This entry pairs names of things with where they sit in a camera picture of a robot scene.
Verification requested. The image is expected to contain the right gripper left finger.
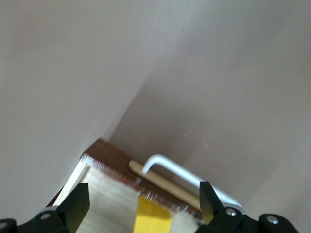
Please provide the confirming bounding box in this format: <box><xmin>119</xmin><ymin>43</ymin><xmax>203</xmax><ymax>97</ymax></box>
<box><xmin>18</xmin><ymin>182</ymin><xmax>91</xmax><ymax>233</ymax></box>

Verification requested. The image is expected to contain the white metal drawer handle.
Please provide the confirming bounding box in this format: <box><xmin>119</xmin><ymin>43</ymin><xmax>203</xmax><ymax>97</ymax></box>
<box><xmin>141</xmin><ymin>154</ymin><xmax>246</xmax><ymax>216</ymax></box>

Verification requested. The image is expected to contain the light wooden drawer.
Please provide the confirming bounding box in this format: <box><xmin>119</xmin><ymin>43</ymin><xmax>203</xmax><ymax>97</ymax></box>
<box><xmin>45</xmin><ymin>137</ymin><xmax>204</xmax><ymax>233</ymax></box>

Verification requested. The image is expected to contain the brown table cover sheet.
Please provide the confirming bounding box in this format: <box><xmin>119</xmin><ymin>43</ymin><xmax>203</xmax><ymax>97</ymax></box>
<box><xmin>0</xmin><ymin>0</ymin><xmax>311</xmax><ymax>233</ymax></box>

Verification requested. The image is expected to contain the yellow block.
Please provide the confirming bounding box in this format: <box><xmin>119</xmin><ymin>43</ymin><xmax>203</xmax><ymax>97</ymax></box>
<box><xmin>133</xmin><ymin>196</ymin><xmax>173</xmax><ymax>233</ymax></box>

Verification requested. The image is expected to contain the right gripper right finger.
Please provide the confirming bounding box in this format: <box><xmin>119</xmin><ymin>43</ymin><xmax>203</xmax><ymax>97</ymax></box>
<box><xmin>198</xmin><ymin>181</ymin><xmax>245</xmax><ymax>233</ymax></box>

